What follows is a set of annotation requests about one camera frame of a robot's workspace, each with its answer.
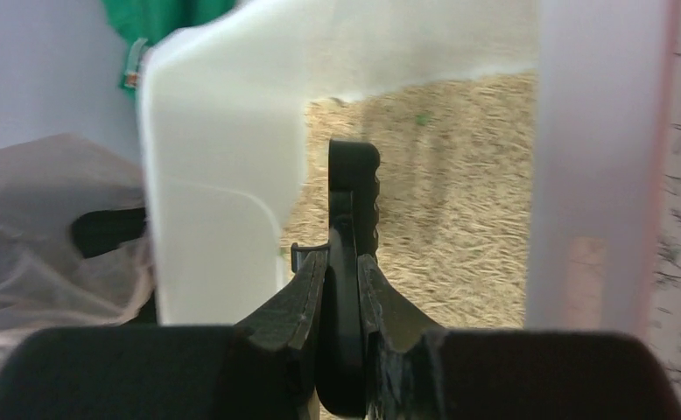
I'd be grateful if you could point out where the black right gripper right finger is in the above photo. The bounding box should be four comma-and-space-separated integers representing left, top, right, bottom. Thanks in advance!
357, 255, 451, 419

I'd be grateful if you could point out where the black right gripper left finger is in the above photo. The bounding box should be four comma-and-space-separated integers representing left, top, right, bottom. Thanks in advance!
235, 250, 327, 419

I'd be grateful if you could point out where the black litter scoop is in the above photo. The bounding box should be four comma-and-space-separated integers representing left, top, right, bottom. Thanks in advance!
290, 139, 381, 419

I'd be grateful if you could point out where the beige cat litter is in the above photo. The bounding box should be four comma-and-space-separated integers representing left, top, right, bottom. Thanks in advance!
278, 72, 537, 327

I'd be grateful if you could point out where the white litter box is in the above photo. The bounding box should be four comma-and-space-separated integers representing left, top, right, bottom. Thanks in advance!
137, 1, 681, 336

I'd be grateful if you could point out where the black trash bin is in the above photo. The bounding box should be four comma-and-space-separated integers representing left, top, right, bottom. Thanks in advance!
70, 207, 159, 326

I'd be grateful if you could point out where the pink plastic bin liner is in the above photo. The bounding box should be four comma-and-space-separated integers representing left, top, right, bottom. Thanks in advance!
0, 134, 153, 367

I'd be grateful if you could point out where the green shirt back left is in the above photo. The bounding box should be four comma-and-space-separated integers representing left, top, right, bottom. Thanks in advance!
102, 0, 238, 96

